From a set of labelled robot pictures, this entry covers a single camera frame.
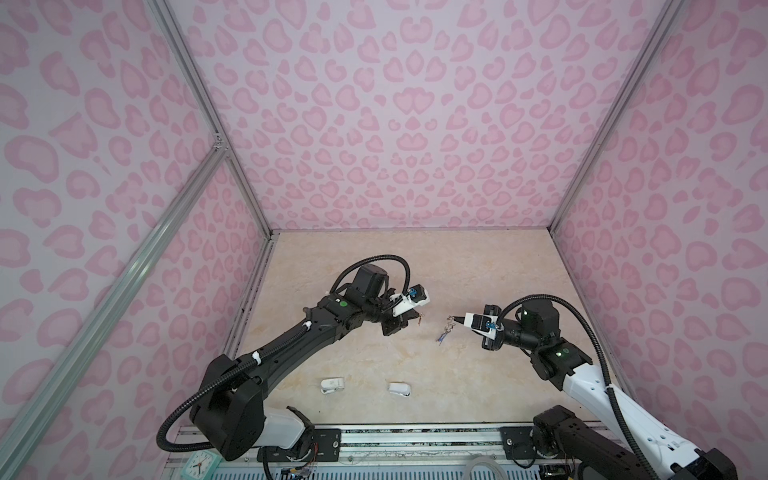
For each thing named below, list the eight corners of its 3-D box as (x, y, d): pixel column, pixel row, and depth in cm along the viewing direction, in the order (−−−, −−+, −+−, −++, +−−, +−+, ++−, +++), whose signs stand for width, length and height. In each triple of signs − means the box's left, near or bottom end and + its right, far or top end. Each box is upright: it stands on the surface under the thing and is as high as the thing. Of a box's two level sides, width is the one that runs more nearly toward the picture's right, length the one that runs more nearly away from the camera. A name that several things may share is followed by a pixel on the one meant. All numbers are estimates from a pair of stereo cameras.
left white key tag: (323, 393, 84) (319, 388, 80) (324, 384, 85) (321, 378, 82) (343, 393, 84) (341, 388, 80) (344, 384, 85) (342, 378, 82)
